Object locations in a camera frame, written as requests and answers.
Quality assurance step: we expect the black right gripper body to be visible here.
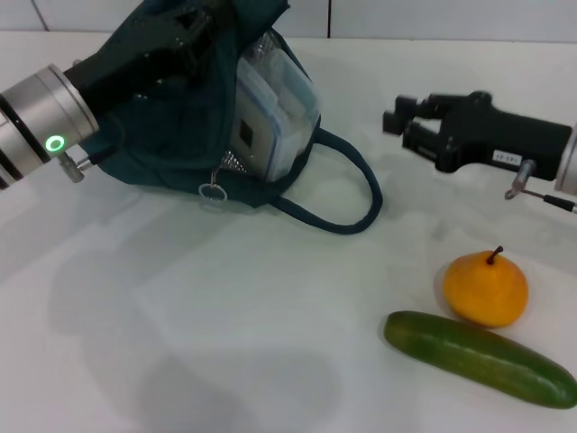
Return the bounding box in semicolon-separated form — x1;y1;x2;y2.
435;91;576;182

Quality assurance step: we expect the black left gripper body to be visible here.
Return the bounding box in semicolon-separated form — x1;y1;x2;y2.
62;0;235;121

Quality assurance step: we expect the dark teal fabric bag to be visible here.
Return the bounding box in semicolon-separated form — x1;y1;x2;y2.
92;0;384;235

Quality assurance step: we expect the clear container with blue-rimmed lid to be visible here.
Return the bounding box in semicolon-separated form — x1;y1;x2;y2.
229;33;322;182

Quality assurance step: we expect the orange pear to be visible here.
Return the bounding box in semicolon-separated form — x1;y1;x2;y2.
442;245;529;328

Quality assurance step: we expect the green cucumber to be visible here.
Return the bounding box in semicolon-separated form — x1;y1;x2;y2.
383;310;577;410

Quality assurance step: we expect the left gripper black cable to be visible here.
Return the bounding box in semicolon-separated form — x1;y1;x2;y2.
60;115;125;184

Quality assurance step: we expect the silver zipper pull ring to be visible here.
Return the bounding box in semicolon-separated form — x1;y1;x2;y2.
197;166;228;203

